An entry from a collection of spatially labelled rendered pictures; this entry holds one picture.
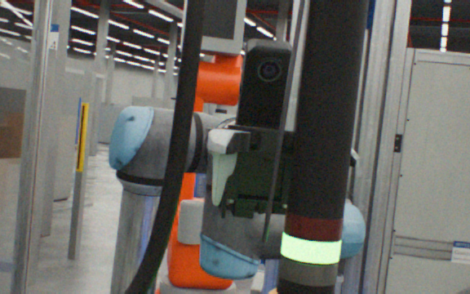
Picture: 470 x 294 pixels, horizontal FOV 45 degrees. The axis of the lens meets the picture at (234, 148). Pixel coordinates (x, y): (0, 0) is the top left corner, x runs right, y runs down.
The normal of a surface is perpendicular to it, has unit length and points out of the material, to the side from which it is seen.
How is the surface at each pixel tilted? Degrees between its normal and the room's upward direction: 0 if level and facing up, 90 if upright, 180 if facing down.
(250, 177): 90
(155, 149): 99
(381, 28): 90
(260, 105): 118
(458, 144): 90
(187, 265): 90
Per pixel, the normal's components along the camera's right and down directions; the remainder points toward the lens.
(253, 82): 0.03, 0.53
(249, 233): 0.40, 0.09
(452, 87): -0.07, 0.05
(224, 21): 0.15, 0.07
